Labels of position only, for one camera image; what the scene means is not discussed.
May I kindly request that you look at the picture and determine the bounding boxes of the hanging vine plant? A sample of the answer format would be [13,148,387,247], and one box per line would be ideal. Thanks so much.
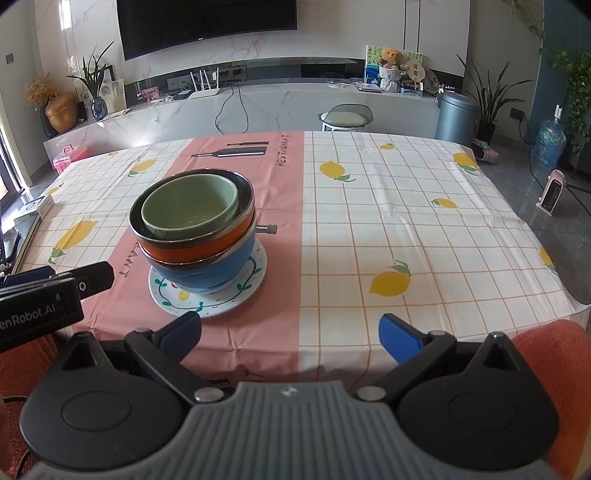
[508,0,591,158]

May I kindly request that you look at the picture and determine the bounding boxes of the round paper fan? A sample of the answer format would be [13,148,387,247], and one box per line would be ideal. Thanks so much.
[406,60,428,93]

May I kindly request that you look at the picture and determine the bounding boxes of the white fruit-print plate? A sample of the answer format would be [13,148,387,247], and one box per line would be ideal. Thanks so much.
[148,242,269,319]

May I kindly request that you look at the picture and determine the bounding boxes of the tall potted plant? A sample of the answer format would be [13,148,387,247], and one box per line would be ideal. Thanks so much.
[456,53,536,144]

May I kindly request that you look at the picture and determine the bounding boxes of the blue steel bowl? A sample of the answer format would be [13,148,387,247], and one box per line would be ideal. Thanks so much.
[139,231,257,295]

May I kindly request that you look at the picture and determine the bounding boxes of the grey trash bin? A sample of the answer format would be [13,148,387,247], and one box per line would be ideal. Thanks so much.
[435,91,480,145]

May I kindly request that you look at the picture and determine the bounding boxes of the brown teddy bear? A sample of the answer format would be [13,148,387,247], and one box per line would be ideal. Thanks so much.
[378,47,407,93]

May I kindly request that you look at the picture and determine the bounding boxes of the dried flowers in dark vase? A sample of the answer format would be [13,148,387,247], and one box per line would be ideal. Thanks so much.
[24,73,58,139]

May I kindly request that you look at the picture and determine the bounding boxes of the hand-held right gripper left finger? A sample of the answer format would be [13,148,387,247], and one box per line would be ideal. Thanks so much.
[60,310,227,406]

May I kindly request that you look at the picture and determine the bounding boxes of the pink space heater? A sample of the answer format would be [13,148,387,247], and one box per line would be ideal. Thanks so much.
[534,169,566,215]

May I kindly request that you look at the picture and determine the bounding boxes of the white stool with green seat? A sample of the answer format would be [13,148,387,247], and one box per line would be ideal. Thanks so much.
[318,104,374,132]

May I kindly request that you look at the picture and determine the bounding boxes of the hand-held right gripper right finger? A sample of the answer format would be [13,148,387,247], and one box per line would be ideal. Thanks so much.
[353,313,520,402]

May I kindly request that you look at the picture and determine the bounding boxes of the blue water bottle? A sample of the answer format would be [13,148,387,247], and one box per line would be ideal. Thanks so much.
[531,104,568,169]

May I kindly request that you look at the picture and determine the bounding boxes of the brown round vase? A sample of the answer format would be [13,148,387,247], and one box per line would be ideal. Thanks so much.
[45,91,78,134]

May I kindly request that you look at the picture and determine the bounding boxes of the black television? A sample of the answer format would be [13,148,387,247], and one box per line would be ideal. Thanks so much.
[115,0,298,62]

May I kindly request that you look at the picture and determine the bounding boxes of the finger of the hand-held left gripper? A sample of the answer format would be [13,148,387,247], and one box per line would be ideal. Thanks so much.
[0,266,56,289]
[0,261,115,302]

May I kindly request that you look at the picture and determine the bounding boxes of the orange steel bowl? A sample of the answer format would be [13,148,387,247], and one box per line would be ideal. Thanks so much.
[129,169,256,262]

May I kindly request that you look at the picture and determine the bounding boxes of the black cable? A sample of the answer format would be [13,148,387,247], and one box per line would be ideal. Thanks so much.
[215,83,252,136]

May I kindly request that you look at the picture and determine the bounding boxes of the pink storage box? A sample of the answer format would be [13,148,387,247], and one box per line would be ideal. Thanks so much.
[53,144,88,174]

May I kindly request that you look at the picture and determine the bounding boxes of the white marble television console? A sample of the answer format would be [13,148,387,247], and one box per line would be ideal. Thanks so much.
[42,82,441,162]

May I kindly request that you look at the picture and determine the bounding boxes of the green plant in blue vase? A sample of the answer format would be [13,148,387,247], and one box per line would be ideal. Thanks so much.
[67,41,115,121]

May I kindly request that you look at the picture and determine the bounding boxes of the portrait drawing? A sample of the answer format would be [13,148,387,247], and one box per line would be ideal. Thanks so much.
[99,78,126,112]

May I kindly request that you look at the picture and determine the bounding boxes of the white router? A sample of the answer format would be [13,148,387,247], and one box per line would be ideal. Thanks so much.
[189,68,221,100]

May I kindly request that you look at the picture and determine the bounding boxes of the green ceramic bowl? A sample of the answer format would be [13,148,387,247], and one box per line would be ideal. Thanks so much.
[141,178,240,241]

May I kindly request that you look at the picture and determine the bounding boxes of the orange fleece cloth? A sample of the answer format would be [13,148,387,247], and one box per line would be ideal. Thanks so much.
[510,318,591,467]
[0,332,70,416]

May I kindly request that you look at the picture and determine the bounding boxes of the white box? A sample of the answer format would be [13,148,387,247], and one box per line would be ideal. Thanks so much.
[16,195,57,227]

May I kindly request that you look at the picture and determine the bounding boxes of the green and blue painting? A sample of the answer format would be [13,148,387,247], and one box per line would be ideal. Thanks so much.
[365,45,424,86]

